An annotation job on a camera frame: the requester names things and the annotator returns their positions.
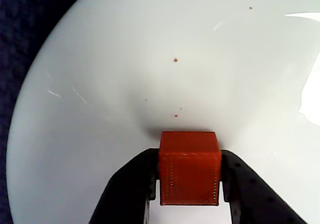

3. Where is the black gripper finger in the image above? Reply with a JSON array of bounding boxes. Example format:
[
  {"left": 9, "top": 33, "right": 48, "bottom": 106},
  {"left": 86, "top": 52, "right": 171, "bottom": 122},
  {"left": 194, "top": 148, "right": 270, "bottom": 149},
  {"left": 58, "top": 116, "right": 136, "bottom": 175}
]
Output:
[
  {"left": 220, "top": 150, "right": 308, "bottom": 224},
  {"left": 88, "top": 148, "right": 161, "bottom": 224}
]

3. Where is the red cube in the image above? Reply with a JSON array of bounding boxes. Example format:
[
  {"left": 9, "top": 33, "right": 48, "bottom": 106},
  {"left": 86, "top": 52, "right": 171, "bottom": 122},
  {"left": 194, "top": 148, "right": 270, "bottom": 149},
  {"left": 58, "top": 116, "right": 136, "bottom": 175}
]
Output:
[{"left": 158, "top": 131, "right": 223, "bottom": 207}]

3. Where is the white round plate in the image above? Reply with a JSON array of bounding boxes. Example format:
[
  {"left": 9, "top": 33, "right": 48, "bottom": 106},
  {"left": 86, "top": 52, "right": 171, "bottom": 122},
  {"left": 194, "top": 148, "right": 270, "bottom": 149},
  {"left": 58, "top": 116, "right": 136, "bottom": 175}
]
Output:
[{"left": 5, "top": 0, "right": 320, "bottom": 224}]

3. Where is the blue woven table cloth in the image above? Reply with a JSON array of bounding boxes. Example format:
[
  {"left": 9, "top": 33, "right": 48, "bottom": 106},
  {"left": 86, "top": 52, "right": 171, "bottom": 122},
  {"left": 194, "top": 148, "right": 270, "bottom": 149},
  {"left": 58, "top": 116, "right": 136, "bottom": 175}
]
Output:
[{"left": 0, "top": 0, "right": 98, "bottom": 224}]

